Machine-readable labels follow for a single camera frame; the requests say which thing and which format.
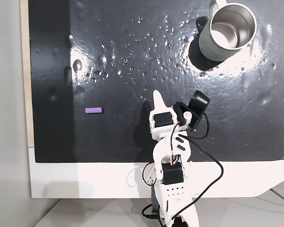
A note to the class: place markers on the purple pen grip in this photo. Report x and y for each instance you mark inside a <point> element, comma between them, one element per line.
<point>93,110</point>

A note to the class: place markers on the black rubber mat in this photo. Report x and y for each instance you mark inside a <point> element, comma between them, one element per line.
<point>123,78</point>

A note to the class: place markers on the pale green steel mug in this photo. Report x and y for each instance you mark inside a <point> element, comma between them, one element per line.
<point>209,45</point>

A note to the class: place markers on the black oval camera with mount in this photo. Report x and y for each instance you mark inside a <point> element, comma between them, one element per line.
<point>198,101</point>

